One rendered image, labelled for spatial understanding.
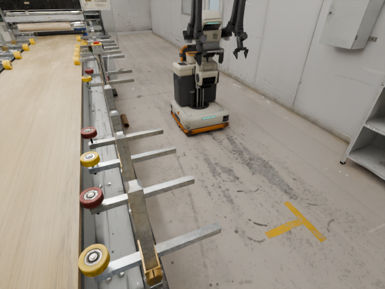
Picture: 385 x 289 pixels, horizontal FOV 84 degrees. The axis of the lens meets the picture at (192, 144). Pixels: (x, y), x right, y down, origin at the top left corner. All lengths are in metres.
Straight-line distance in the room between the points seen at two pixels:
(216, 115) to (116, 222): 1.97
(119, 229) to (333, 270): 1.43
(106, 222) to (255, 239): 1.12
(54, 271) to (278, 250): 1.45
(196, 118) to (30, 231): 2.12
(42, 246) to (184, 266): 1.05
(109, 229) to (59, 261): 0.40
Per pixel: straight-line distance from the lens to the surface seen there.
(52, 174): 1.08
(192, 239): 0.81
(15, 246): 0.88
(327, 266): 1.91
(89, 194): 0.90
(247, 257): 1.75
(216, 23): 2.44
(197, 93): 2.83
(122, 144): 0.71
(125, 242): 1.08
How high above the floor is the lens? 1.52
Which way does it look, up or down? 35 degrees down
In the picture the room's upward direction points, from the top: straight up
